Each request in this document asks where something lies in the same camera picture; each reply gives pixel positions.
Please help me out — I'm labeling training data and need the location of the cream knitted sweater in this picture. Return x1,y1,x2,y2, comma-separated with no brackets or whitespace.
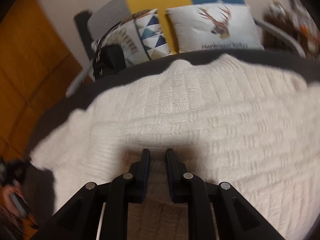
31,54,319,239

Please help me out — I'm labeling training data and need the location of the geometric triangle print pillow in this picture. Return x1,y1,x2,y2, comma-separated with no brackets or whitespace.
91,8,173,68

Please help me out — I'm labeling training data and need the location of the wooden wardrobe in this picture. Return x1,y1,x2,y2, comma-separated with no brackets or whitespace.
1,0,82,160

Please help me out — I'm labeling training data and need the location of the grey yellow blue armchair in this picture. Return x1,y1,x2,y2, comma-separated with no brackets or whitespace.
65,0,307,98

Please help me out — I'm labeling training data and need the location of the white deer print pillow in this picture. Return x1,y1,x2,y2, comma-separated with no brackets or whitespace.
166,3,263,53

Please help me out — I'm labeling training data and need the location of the black handbag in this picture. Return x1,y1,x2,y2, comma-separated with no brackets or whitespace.
92,44,126,81

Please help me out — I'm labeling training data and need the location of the wooden side table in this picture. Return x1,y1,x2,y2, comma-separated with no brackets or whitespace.
264,1,319,63

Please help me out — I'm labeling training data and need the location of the person left hand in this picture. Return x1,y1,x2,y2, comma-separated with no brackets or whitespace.
2,184,22,217

